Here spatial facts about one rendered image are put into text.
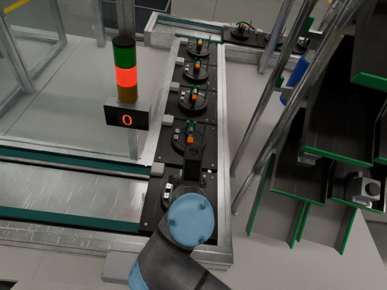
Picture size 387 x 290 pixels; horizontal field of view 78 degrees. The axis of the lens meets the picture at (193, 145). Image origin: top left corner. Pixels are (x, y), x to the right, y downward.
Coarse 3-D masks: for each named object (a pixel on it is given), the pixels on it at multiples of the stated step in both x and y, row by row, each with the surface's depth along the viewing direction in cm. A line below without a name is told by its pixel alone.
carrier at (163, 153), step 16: (176, 128) 95; (192, 128) 90; (208, 128) 103; (160, 144) 93; (176, 144) 92; (192, 144) 93; (208, 144) 97; (160, 160) 88; (176, 160) 89; (208, 160) 91
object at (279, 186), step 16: (288, 96) 67; (304, 112) 66; (288, 128) 59; (288, 144) 63; (288, 160) 62; (320, 160) 62; (272, 176) 60; (288, 176) 61; (304, 176) 61; (320, 176) 61; (288, 192) 60; (304, 192) 60; (320, 192) 60
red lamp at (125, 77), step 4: (116, 68) 56; (120, 68) 55; (132, 68) 56; (116, 72) 57; (120, 72) 56; (124, 72) 56; (128, 72) 56; (132, 72) 57; (116, 76) 58; (120, 76) 57; (124, 76) 57; (128, 76) 57; (132, 76) 57; (136, 76) 60; (116, 80) 59; (120, 80) 58; (124, 80) 57; (128, 80) 58; (132, 80) 58; (136, 80) 60; (120, 84) 58; (124, 84) 58; (128, 84) 58; (132, 84) 59
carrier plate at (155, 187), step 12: (168, 168) 86; (156, 180) 82; (216, 180) 86; (156, 192) 79; (204, 192) 82; (216, 192) 83; (144, 204) 76; (156, 204) 77; (216, 204) 80; (144, 216) 73; (156, 216) 74; (216, 216) 77; (144, 228) 71; (216, 228) 74; (216, 240) 72
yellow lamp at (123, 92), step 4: (136, 84) 61; (120, 88) 59; (124, 88) 59; (128, 88) 59; (132, 88) 60; (136, 88) 62; (120, 92) 60; (124, 92) 60; (128, 92) 60; (132, 92) 61; (136, 92) 62; (120, 96) 61; (124, 96) 61; (128, 96) 61; (132, 96) 62; (136, 96) 63; (120, 100) 62; (124, 100) 62; (128, 100) 62; (132, 100) 63
